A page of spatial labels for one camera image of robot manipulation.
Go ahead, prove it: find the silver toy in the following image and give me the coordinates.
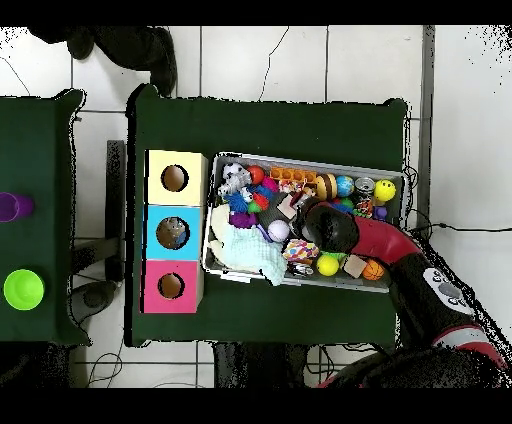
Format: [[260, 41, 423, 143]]
[[217, 162, 254, 199]]

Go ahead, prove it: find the mint green cloth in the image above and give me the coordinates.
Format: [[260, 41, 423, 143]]
[[217, 225, 288, 288]]

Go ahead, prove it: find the colourful printed packet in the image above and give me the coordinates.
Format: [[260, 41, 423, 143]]
[[282, 238, 321, 267]]

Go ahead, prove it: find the clear mesh bin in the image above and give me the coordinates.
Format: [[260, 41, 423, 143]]
[[202, 151, 407, 295]]

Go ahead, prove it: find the wooden box with three holes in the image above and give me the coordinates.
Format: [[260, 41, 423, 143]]
[[142, 148, 209, 315]]

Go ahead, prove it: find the small white baseball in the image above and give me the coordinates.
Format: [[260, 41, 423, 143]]
[[267, 219, 291, 243]]

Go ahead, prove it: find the small red ball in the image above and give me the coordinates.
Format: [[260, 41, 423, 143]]
[[246, 164, 268, 186]]

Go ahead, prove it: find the orange plastic toy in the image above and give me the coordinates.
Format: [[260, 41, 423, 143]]
[[270, 165, 318, 184]]

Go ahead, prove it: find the brown burger toy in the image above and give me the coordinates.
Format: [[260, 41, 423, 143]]
[[313, 171, 338, 201]]

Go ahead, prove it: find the plain yellow ball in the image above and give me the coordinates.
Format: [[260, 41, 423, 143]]
[[315, 253, 341, 278]]

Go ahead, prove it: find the yellow smiley ball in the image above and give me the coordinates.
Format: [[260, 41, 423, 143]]
[[373, 178, 398, 204]]

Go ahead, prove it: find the small orange basketball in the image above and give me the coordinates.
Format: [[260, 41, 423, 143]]
[[361, 258, 387, 283]]

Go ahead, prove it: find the person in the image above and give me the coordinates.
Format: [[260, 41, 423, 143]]
[[27, 25, 179, 98]]

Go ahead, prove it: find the purple cup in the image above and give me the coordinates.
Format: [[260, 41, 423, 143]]
[[0, 191, 36, 224]]

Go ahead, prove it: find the black cable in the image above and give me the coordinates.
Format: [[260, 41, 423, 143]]
[[403, 219, 512, 241]]

